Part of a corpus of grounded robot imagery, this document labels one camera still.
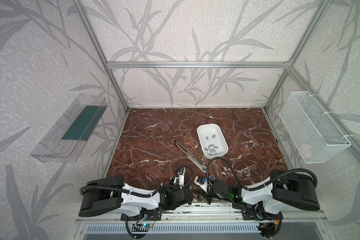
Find large beige black stapler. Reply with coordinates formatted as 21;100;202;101
174;140;207;173

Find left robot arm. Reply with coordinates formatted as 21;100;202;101
79;176;193;218

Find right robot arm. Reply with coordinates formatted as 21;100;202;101
194;168;320;220

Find white oval tray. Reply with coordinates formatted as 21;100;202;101
197;124;229;160

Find staple strips in tray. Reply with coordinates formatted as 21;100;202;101
204;134;219;156

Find aluminium front rail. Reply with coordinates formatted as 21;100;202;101
75;202;328;224

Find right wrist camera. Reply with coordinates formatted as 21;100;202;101
194;175;215;194

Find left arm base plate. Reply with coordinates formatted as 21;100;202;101
121;209;162;221

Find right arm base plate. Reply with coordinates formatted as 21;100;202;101
241;204;284;221

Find white wire mesh basket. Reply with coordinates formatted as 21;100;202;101
279;91;352;164

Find clear acrylic wall shelf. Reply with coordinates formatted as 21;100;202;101
31;94;108;163

